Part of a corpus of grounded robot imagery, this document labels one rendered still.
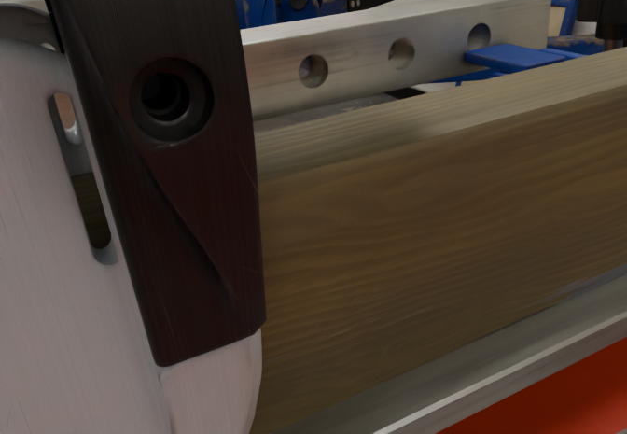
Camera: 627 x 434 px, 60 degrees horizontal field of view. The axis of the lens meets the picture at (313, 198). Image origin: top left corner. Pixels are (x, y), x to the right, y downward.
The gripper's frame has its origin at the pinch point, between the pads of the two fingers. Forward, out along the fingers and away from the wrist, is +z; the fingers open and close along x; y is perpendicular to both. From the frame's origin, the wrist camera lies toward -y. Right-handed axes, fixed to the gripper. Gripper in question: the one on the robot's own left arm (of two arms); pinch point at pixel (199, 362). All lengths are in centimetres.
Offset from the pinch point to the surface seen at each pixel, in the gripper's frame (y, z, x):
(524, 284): -8.9, 0.4, 1.3
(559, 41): -63, 9, -46
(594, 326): -10.4, 1.7, 2.5
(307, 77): -14.2, 0.6, -24.1
